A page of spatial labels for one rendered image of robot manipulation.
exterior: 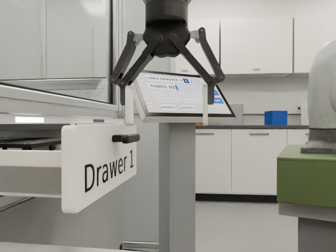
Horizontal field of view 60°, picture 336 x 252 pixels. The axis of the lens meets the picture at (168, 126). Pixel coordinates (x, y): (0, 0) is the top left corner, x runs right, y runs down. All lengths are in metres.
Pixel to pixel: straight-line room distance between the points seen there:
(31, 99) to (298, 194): 0.56
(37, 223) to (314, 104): 0.67
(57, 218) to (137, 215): 1.64
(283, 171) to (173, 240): 0.99
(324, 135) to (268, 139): 2.74
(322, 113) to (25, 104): 0.64
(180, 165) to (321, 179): 0.93
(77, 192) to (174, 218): 1.18
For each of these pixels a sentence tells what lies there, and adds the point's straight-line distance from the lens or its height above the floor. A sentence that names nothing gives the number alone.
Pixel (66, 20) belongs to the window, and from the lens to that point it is 0.76.
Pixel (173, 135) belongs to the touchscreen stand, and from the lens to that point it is 1.46.
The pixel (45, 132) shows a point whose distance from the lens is 0.72.
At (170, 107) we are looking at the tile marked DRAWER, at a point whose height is 1.00.
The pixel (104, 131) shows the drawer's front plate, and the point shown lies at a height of 0.92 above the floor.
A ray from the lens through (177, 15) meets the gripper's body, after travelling 0.51.
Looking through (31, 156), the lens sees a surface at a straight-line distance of 0.43.
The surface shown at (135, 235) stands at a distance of 2.35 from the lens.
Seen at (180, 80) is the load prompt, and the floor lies 1.16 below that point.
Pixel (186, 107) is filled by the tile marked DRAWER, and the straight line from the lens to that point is 1.42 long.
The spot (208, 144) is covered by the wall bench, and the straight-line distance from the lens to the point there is 3.42.
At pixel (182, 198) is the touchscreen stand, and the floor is 0.54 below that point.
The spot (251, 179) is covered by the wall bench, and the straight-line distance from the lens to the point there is 3.53.
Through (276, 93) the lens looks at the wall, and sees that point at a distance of 4.28.
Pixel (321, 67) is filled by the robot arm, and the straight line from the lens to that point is 0.80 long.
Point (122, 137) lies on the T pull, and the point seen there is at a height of 0.91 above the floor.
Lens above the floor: 0.93
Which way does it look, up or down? 1 degrees down
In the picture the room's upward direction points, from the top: straight up
